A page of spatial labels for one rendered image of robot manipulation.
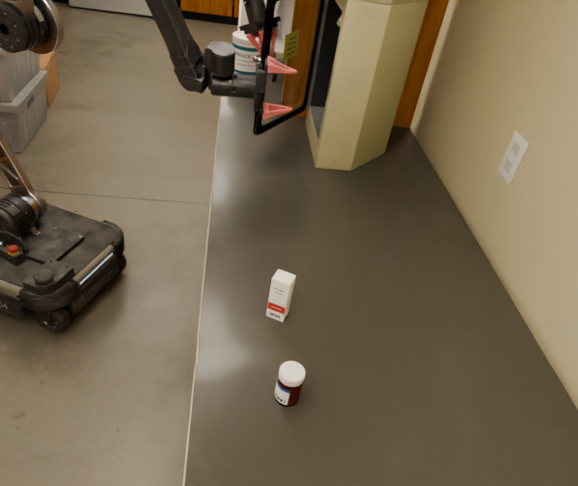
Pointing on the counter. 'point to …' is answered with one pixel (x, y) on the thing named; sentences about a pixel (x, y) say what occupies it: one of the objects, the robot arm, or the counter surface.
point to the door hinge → (316, 53)
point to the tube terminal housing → (366, 81)
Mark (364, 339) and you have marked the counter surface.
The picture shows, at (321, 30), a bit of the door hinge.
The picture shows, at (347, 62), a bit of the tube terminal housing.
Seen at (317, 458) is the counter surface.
